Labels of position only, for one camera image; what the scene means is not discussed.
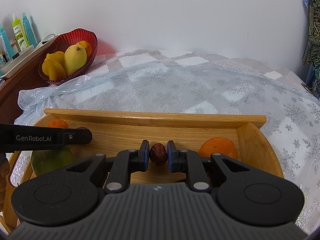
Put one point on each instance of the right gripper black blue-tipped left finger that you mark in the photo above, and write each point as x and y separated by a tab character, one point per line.
121	167

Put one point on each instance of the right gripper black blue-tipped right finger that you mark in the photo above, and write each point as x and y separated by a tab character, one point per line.
189	163

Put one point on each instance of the red jujube date front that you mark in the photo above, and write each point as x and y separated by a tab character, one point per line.
158	154

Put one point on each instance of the bright orange mandarin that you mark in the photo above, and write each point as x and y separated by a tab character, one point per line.
218	145

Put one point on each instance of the green apple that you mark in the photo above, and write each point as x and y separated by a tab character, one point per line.
44	161

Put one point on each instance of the small mandarin with stem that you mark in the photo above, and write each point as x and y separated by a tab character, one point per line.
58	123

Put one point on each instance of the person's left hand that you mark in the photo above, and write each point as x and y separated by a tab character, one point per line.
4	170

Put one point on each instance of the bamboo serving tray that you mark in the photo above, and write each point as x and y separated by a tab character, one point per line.
116	131

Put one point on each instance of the wooden side cabinet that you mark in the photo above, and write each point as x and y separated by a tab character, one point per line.
26	78

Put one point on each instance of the white tray on cabinet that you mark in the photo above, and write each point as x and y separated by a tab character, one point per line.
14	65

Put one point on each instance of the yellow starfruit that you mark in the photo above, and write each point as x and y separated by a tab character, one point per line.
53	66

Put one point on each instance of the teal bottle left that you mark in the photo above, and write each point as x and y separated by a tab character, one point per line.
6	44

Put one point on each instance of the snowflake sheer tablecloth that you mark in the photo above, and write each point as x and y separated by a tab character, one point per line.
292	126

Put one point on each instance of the yellow mango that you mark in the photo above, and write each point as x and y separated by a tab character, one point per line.
75	58

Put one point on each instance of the red plastic fruit bowl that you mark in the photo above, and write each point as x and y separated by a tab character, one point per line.
62	42

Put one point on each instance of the orange in red bowl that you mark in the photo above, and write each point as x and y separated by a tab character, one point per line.
87	47

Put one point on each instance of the green patterned fringed shawl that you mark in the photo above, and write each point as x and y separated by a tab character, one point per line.
311	52

